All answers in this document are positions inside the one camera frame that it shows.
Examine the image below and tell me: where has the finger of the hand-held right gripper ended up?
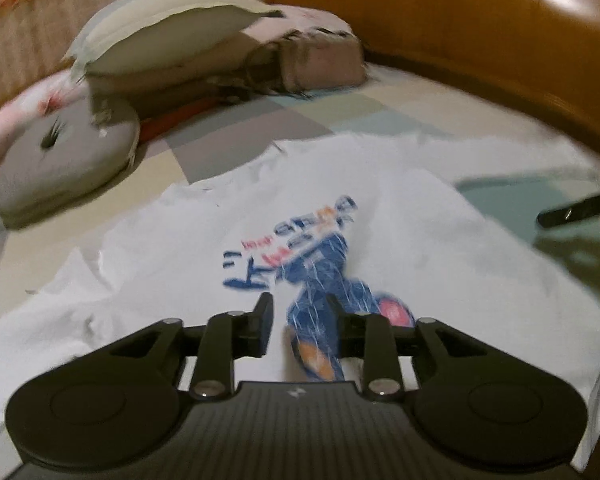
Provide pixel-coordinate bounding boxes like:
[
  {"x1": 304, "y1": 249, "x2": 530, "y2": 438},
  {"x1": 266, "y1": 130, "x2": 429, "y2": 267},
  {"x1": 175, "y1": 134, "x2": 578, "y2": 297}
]
[{"x1": 537, "y1": 187, "x2": 600, "y2": 231}]

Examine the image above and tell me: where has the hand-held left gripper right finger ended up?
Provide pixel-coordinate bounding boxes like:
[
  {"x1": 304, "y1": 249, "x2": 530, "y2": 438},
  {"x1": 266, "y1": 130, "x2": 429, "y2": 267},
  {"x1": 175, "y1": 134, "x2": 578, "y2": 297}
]
[{"x1": 326, "y1": 294, "x2": 511, "y2": 401}]

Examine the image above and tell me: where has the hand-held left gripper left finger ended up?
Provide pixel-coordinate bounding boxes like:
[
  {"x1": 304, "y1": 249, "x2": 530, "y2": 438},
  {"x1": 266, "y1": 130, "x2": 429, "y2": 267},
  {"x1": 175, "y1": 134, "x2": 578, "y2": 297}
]
[{"x1": 87, "y1": 292, "x2": 276, "y2": 400}]

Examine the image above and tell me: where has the white printed long-sleeve shirt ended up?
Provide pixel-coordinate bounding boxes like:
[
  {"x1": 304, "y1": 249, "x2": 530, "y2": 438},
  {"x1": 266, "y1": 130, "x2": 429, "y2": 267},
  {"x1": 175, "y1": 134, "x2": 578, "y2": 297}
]
[{"x1": 0, "y1": 132, "x2": 600, "y2": 480}]

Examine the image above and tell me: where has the bed with patchwork sheet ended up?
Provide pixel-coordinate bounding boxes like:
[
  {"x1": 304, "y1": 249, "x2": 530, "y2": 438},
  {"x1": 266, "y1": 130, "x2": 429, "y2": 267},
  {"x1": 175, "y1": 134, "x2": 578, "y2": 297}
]
[{"x1": 0, "y1": 60, "x2": 600, "y2": 480}]

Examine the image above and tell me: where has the red orange cloth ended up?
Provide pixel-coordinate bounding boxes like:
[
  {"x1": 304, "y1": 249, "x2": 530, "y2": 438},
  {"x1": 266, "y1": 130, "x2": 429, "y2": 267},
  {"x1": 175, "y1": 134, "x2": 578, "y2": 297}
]
[{"x1": 140, "y1": 97, "x2": 226, "y2": 143}]

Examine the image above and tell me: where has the wooden headboard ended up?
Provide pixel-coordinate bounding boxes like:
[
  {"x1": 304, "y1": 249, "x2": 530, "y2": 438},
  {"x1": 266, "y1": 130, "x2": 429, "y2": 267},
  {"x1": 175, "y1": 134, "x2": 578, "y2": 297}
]
[{"x1": 265, "y1": 0, "x2": 600, "y2": 161}]

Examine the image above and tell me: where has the grey cushion with hole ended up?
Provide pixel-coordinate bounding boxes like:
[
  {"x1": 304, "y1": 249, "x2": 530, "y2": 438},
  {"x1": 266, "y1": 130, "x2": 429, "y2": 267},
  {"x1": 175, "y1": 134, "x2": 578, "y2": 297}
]
[{"x1": 0, "y1": 97, "x2": 141, "y2": 231}]

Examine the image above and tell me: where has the pink handbag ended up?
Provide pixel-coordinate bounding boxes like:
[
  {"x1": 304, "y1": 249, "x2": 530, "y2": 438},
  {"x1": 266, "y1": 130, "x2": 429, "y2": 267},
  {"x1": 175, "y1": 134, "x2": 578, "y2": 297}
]
[{"x1": 242, "y1": 27, "x2": 368, "y2": 96}]

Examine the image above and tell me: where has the beige pillow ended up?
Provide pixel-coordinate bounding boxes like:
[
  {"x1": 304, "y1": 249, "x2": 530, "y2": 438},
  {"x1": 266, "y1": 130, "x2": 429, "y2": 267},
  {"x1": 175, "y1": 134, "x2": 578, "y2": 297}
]
[{"x1": 87, "y1": 35, "x2": 261, "y2": 106}]

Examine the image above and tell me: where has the cream pillow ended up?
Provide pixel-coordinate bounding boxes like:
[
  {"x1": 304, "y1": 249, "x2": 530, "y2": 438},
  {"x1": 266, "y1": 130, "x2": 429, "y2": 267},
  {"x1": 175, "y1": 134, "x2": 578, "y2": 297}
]
[{"x1": 62, "y1": 0, "x2": 276, "y2": 78}]

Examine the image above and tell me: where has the pink floral pillow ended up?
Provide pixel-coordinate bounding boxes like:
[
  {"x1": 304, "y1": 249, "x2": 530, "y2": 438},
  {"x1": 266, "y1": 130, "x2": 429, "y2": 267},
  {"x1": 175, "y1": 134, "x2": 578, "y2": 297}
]
[
  {"x1": 245, "y1": 4, "x2": 353, "y2": 41},
  {"x1": 0, "y1": 67, "x2": 88, "y2": 191}
]

